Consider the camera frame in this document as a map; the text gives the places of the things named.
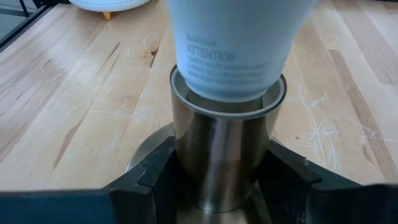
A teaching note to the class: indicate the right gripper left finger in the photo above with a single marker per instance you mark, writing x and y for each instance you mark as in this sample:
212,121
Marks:
93,207

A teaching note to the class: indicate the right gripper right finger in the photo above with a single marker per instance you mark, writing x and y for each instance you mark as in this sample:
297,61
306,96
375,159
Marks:
326,205

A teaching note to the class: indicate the metal lamp base socket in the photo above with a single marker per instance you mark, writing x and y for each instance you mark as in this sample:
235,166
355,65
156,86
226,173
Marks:
217,155

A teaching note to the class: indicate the white lightbulb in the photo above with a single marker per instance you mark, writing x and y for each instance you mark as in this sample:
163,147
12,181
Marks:
236,37

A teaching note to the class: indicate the white ribbed bowl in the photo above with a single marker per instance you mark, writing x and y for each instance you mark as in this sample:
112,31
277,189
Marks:
109,4

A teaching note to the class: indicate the black table frame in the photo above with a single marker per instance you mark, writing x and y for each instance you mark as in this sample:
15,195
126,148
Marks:
25,29

